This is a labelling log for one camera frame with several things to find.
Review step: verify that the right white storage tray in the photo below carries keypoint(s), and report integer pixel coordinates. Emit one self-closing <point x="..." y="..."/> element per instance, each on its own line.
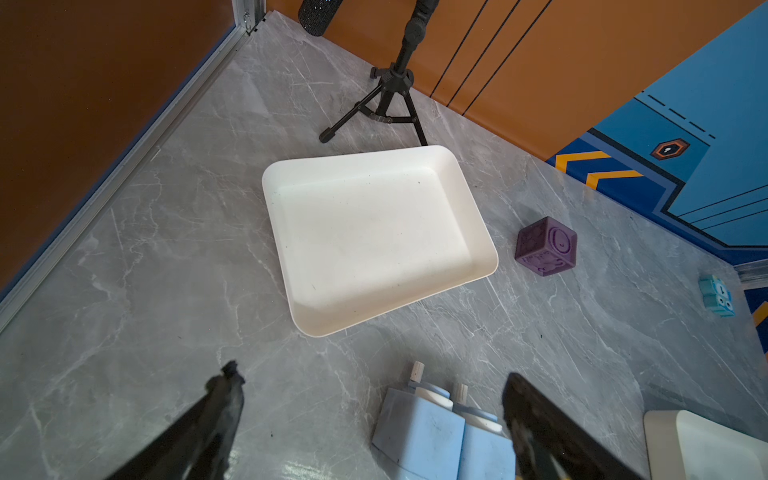
<point x="683" y="445"/>

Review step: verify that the white storage tray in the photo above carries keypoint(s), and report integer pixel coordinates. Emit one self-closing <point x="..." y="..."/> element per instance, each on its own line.
<point x="361" y="235"/>
<point x="683" y="445"/>

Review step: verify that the purple cube toy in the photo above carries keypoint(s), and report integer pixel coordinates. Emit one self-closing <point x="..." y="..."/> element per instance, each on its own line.
<point x="547" y="247"/>

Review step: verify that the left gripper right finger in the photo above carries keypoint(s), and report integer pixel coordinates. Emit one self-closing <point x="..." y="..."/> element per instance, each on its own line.
<point x="548" y="444"/>

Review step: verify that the black mini tripod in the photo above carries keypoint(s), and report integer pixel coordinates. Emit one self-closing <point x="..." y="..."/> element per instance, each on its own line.
<point x="396" y="79"/>

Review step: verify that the small teal robot toy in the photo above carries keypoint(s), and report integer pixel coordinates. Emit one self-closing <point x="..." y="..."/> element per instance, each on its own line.
<point x="717" y="298"/>

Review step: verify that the blue sharpener upper left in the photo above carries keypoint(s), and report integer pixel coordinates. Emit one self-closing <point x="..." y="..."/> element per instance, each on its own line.
<point x="417" y="434"/>

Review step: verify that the left white storage tray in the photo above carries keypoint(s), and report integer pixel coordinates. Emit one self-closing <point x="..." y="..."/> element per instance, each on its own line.
<point x="361" y="235"/>

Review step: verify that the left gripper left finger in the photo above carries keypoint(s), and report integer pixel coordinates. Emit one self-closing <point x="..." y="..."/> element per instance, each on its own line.
<point x="199" y="443"/>

